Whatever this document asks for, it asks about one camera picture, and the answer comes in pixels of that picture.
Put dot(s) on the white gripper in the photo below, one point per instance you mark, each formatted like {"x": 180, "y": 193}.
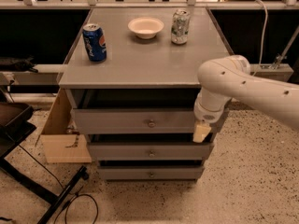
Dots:
{"x": 206, "y": 115}

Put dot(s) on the grey top drawer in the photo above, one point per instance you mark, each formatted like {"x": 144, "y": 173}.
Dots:
{"x": 119, "y": 121}

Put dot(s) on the grey drawer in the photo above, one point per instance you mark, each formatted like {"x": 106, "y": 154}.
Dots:
{"x": 149, "y": 151}
{"x": 119, "y": 121}
{"x": 150, "y": 173}

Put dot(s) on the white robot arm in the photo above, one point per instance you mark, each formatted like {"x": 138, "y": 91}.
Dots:
{"x": 229, "y": 78}

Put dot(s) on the grey middle drawer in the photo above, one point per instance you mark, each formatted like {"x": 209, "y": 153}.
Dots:
{"x": 149, "y": 151}

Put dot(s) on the grey drawer cabinet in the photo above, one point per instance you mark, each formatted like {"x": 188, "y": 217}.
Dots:
{"x": 143, "y": 74}

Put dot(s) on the grey bottom drawer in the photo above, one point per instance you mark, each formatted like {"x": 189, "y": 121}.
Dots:
{"x": 150, "y": 173}

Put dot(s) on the green silver soda can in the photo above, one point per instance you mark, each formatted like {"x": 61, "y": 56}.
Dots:
{"x": 180, "y": 26}

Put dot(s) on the white bowl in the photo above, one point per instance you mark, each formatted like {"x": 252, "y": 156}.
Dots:
{"x": 146, "y": 27}

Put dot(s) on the blue Pepsi can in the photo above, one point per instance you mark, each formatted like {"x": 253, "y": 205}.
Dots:
{"x": 94, "y": 41}

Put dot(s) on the wooden box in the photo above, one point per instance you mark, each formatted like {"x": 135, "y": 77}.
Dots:
{"x": 60, "y": 138}

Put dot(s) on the black tray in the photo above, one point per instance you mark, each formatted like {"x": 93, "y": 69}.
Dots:
{"x": 13, "y": 115}

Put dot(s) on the black stand frame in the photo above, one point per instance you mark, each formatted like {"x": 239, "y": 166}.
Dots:
{"x": 9, "y": 139}

